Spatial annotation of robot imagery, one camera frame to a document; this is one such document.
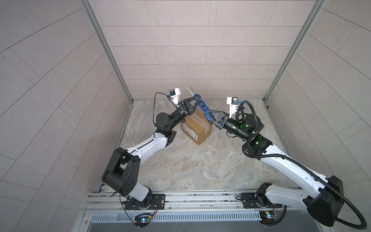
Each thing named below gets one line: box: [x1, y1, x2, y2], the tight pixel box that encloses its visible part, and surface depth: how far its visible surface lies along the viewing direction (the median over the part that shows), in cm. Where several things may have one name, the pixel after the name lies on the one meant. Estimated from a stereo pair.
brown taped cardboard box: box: [180, 109, 213, 145], surface depth 87 cm
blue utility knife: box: [186, 86, 214, 125], surface depth 64 cm
